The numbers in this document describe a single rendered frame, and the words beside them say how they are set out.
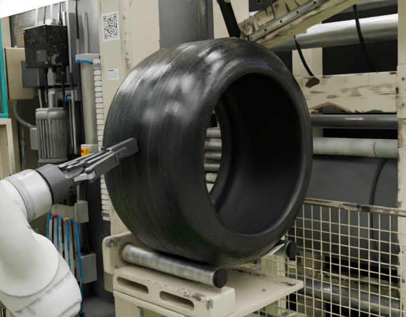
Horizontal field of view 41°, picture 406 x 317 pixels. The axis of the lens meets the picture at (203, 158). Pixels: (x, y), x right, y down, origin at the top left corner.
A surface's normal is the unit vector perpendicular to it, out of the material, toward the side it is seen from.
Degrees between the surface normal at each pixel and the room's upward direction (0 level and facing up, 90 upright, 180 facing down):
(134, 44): 90
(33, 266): 119
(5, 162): 90
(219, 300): 90
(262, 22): 90
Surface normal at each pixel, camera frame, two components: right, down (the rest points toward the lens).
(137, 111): -0.65, -0.31
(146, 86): -0.58, -0.52
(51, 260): 0.80, -0.33
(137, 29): 0.72, 0.05
